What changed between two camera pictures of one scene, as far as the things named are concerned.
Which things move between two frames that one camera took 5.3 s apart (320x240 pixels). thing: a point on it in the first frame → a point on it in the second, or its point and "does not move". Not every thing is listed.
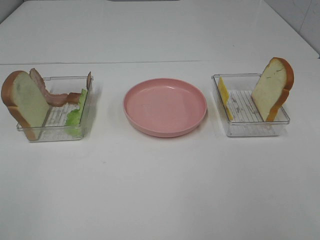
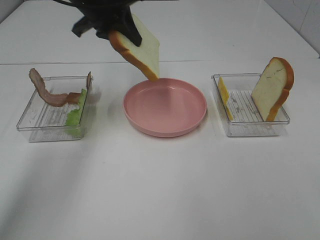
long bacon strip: [54, 100] does not move
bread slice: [24, 98] → [146, 57]
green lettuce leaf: [72, 126] does not move
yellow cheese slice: [225, 96] does not move
